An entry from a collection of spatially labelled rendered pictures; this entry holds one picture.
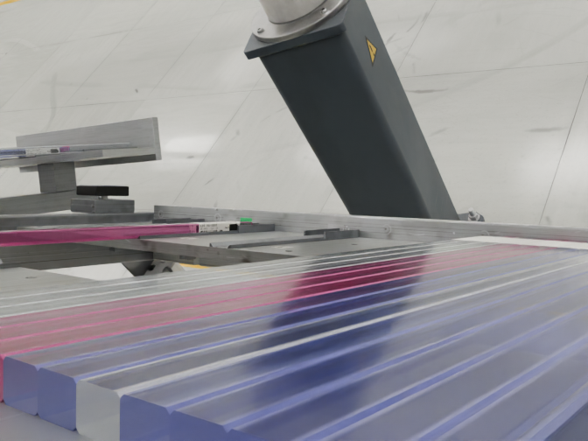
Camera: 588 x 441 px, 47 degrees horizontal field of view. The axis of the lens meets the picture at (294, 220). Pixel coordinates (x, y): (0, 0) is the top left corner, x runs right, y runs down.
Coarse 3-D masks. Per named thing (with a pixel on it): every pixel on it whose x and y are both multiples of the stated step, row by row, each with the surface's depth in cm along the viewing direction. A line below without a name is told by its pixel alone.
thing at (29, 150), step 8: (80, 144) 97; (88, 144) 98; (96, 144) 99; (104, 144) 100; (112, 144) 102; (120, 144) 103; (128, 144) 104; (0, 152) 86; (8, 152) 87; (16, 152) 88; (24, 152) 89; (32, 152) 90; (40, 152) 91; (48, 152) 92; (56, 152) 93; (64, 152) 95; (72, 152) 96
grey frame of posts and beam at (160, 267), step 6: (156, 264) 95; (162, 264) 95; (168, 264) 94; (174, 264) 94; (150, 270) 95; (156, 270) 94; (162, 270) 94; (168, 270) 95; (174, 270) 94; (180, 270) 95
